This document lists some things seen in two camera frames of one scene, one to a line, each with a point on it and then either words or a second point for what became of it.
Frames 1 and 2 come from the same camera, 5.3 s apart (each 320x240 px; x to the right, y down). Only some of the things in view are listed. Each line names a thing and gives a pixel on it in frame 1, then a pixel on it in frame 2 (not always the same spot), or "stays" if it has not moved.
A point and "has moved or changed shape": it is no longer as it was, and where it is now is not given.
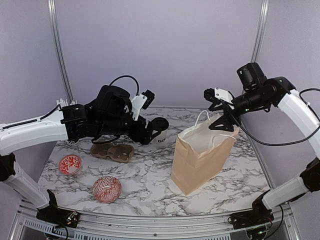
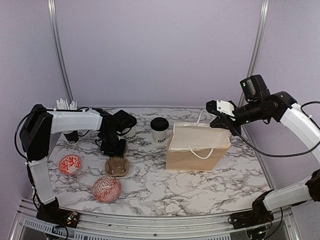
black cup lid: [160, 123] stays
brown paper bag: [201, 154] has moved or changed shape
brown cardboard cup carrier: [121, 152] → [116, 166]
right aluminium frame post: [260, 30] stays
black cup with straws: [71, 117] stays
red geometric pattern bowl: [107, 189] stays
